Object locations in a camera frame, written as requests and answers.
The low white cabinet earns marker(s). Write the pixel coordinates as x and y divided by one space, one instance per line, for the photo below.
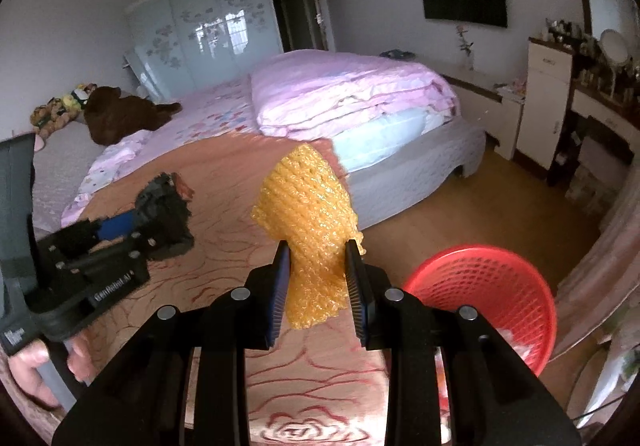
490 115

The round standing mirror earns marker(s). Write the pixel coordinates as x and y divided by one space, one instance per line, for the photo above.
614 45

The pink lace curtain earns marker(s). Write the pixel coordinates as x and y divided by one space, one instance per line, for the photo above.
600 276

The row of cosmetic bottles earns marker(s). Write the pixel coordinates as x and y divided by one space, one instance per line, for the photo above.
560 30

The dark wooden dressing table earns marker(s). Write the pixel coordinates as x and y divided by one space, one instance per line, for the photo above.
605 113

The red mesh basket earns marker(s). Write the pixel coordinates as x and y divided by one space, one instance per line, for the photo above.
500 286

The pink quilt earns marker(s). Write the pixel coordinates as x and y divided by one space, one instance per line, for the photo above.
340 90

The white flowered glass wardrobe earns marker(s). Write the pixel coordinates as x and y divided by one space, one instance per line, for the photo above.
210 25

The flower in vase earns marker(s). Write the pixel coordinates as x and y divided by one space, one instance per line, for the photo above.
465 48

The brown plush toy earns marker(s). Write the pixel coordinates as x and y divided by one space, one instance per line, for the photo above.
120 118

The tall white cabinet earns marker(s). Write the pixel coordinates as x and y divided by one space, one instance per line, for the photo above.
542 100

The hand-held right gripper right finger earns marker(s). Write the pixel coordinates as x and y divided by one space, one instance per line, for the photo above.
357 296

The pink floral bedsheet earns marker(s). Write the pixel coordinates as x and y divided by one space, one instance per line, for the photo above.
200 120

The grey bed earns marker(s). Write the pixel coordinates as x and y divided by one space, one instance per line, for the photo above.
410 175

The black plastic bag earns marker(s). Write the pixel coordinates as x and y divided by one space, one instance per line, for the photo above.
165 206

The person's left hand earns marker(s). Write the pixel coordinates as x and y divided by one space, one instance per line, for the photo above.
30 366

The yellow bubble wrap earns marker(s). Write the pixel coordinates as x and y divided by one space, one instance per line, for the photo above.
310 206

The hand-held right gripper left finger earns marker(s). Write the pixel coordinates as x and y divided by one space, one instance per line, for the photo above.
280 296

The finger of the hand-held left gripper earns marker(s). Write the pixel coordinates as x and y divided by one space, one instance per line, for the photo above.
117 225
150 246

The orange brown wrapper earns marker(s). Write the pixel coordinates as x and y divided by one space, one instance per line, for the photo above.
184 188

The pink plush slipper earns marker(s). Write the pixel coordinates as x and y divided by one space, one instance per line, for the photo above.
40 140

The yellow plush toy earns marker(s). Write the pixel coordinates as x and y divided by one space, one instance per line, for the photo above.
52 113

